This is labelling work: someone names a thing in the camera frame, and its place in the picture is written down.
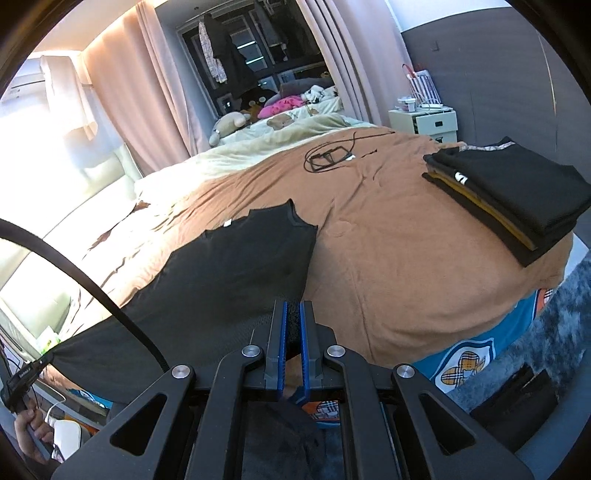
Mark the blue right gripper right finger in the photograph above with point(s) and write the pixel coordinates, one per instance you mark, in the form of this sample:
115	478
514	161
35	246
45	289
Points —
311	352

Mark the grey fluffy rug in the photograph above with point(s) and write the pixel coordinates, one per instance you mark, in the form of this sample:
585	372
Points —
526	416

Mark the black mesh sleeveless shirt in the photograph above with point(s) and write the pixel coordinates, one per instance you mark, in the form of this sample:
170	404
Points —
208	312

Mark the cream bedside cabinet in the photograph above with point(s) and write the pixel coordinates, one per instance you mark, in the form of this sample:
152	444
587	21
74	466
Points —
441	124

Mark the cream blanket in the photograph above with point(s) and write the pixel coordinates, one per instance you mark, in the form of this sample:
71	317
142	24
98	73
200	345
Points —
165	187

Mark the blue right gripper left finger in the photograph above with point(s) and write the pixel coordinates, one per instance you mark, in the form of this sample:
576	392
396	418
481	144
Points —
276	348

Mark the pink curtain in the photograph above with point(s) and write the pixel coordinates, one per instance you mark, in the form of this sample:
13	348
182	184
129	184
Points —
135	77
364	49

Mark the stack of folded dark clothes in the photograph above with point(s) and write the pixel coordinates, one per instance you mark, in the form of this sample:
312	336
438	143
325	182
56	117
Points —
528	201

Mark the pink cloth on bed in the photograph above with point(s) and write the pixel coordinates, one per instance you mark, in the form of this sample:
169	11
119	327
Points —
283	105

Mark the pink curtain left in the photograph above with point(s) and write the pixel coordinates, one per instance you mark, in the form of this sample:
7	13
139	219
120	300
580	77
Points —
135	77

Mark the beige plush toy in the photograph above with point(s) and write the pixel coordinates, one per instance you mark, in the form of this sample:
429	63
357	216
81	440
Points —
226	125

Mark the air conditioner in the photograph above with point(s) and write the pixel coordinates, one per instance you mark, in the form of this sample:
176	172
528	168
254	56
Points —
24	85

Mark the white hanging shirt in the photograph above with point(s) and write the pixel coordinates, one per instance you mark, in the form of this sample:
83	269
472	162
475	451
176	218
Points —
67	101

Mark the blue patterned bed sheet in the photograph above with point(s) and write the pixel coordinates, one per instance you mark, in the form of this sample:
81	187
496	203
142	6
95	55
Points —
447	369

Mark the pink curtain right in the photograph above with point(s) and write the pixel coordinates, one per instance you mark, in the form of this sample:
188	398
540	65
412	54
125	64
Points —
364	49

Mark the hanging dark clothes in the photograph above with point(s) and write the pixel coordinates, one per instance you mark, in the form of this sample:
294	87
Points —
254	41

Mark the person left hand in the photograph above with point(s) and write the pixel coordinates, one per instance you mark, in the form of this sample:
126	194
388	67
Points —
34	435

